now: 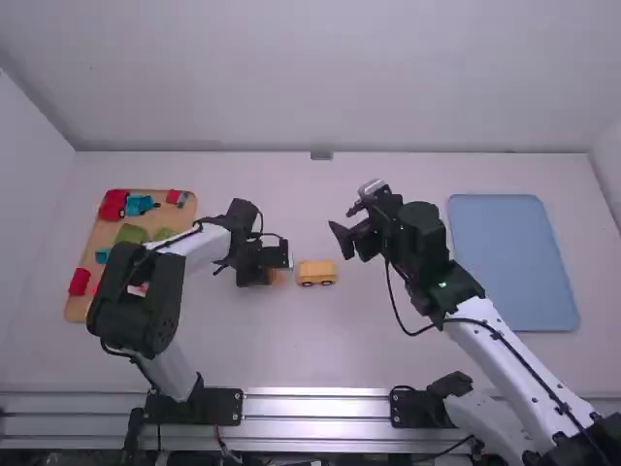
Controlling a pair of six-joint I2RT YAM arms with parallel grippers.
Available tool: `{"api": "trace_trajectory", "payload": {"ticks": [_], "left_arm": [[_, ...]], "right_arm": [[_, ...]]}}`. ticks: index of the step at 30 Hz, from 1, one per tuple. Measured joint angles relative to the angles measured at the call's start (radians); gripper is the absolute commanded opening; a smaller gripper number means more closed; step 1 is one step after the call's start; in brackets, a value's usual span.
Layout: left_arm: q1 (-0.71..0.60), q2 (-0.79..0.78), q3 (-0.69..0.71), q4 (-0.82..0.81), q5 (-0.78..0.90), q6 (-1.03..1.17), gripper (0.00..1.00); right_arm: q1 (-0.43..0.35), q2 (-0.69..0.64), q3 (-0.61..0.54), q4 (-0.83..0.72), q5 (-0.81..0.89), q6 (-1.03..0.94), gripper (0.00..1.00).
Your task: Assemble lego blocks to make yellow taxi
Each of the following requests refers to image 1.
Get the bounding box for yellow toy car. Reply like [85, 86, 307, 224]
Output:
[296, 259, 339, 288]

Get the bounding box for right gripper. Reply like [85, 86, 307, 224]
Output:
[328, 194, 404, 263]

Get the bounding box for red toy car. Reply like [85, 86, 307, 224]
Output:
[99, 189, 130, 220]

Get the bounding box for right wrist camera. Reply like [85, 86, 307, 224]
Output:
[357, 178, 393, 201]

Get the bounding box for tan tray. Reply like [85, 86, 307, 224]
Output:
[64, 187, 199, 324]

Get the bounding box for silver rails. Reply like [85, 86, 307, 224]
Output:
[0, 385, 621, 452]

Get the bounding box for green toy trailer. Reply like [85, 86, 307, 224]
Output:
[115, 222, 147, 244]

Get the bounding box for black cable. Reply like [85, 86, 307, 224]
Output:
[384, 259, 445, 338]

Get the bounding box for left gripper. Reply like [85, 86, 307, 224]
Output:
[234, 234, 278, 288]

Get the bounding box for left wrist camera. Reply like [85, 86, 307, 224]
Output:
[277, 237, 298, 272]

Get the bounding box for blue mat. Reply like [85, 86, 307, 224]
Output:
[446, 193, 582, 334]

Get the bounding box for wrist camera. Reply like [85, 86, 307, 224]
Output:
[277, 237, 298, 272]
[357, 178, 393, 201]

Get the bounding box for large red toy brick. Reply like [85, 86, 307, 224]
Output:
[67, 267, 92, 297]

